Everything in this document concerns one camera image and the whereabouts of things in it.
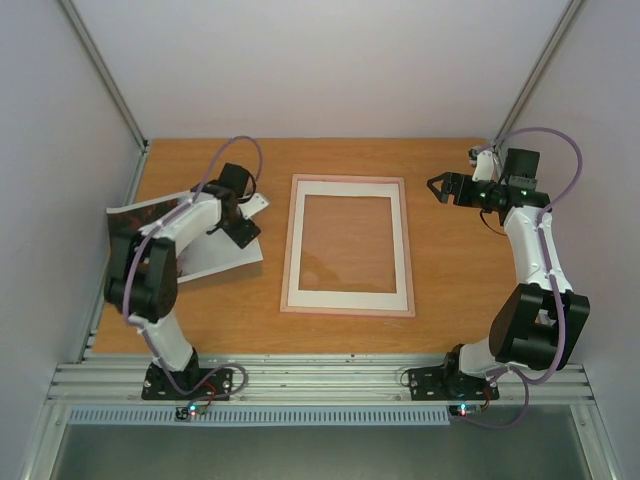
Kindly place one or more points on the pink picture frame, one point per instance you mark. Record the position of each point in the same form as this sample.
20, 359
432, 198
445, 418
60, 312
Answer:
287, 250

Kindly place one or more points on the aluminium corner post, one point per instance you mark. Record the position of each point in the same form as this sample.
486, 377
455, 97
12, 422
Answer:
551, 47
96, 59

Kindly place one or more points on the right controller board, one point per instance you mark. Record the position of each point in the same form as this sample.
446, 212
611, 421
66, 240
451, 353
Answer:
465, 409

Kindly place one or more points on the grey slotted cable duct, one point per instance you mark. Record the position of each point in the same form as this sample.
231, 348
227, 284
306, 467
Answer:
264, 416

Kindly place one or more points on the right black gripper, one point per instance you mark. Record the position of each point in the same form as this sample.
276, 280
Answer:
455, 188

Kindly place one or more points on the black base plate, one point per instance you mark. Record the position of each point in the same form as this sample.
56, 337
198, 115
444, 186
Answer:
158, 387
425, 385

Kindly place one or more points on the aluminium rail base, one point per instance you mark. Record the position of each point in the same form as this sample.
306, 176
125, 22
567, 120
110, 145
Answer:
274, 379

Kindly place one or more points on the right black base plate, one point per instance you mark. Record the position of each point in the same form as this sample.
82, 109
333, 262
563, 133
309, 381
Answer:
425, 385

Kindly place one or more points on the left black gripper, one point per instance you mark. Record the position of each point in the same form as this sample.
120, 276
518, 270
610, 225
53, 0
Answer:
243, 237

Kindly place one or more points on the left controller board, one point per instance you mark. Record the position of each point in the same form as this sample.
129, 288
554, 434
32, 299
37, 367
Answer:
189, 413

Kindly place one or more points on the controller board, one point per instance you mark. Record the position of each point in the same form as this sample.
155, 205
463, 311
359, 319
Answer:
189, 413
465, 409

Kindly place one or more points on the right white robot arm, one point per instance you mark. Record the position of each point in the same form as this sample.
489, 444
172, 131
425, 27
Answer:
540, 323

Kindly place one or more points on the left aluminium corner post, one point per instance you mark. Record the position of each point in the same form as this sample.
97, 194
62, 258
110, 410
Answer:
96, 59

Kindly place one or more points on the red forest photo print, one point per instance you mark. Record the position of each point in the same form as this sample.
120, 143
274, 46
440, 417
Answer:
205, 255

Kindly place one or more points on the right aluminium corner post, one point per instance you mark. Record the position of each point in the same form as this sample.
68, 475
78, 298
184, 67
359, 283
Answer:
551, 47

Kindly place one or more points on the white mat board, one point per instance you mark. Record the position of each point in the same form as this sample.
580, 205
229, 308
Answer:
300, 240

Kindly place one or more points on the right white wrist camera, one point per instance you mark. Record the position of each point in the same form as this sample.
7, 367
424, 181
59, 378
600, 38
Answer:
485, 162

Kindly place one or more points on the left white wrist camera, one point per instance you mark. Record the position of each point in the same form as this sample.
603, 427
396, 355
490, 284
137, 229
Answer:
255, 205

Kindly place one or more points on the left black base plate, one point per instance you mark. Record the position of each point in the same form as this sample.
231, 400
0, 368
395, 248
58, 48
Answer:
158, 387

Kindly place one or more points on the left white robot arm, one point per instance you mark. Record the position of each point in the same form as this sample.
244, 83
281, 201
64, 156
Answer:
159, 244

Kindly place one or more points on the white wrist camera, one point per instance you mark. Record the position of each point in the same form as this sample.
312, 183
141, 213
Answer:
485, 162
255, 205

